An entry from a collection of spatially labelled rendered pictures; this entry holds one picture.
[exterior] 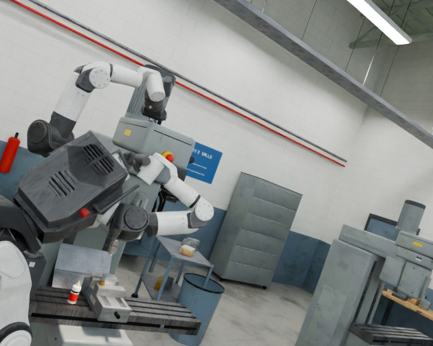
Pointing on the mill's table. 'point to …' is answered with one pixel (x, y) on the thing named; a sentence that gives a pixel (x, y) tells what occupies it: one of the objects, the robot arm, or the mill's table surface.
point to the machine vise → (104, 303)
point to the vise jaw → (109, 290)
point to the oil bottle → (74, 293)
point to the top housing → (153, 140)
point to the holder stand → (33, 259)
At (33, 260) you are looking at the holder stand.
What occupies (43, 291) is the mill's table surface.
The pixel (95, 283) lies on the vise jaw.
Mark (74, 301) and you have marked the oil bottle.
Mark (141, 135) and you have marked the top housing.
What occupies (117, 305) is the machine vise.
